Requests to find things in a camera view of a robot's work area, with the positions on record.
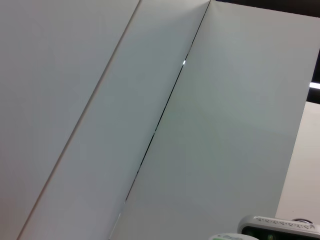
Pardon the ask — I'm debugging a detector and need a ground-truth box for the clear plastic water bottle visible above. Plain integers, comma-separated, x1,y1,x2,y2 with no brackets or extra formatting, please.
208,233,245,240

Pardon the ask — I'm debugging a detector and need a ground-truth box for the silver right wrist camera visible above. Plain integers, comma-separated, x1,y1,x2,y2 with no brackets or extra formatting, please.
237,214,320,240

